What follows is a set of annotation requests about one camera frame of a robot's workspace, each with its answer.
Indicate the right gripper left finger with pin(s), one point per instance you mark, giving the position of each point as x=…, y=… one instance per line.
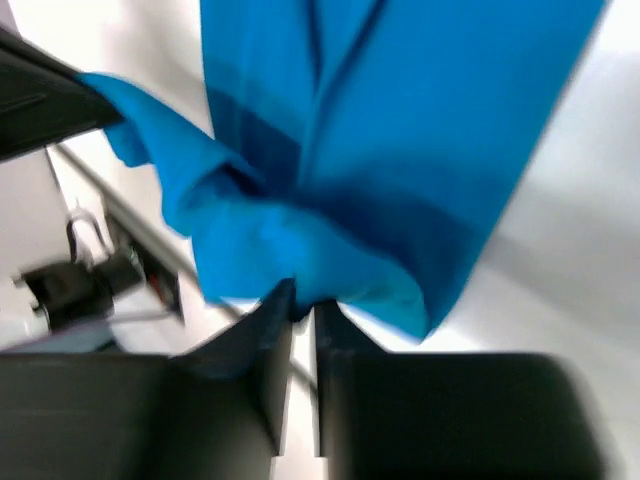
x=213, y=413

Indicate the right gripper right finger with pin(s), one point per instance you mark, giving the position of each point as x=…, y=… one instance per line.
x=384, y=415

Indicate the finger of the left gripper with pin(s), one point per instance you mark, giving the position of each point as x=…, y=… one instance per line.
x=43, y=100

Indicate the blue t shirt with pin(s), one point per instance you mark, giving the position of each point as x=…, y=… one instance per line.
x=363, y=149

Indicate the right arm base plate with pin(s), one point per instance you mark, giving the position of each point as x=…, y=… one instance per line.
x=80, y=289

